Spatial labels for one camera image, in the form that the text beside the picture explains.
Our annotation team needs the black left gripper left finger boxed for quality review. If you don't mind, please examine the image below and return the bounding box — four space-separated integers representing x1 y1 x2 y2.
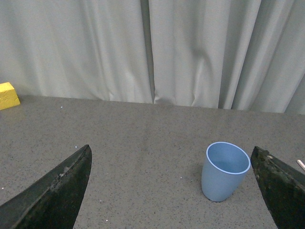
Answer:
0 145 92 229

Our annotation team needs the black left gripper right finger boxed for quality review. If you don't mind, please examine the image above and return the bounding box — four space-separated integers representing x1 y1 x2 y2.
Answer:
251 146 305 229

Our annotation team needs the yellow sponge block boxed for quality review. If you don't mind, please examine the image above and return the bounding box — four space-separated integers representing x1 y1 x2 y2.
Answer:
0 82 20 110

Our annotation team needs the grey-white curtain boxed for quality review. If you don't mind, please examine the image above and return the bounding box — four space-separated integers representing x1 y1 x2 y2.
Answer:
0 0 305 114

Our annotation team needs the light blue plastic cup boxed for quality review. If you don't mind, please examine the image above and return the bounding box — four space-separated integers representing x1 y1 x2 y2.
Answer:
201 142 251 202

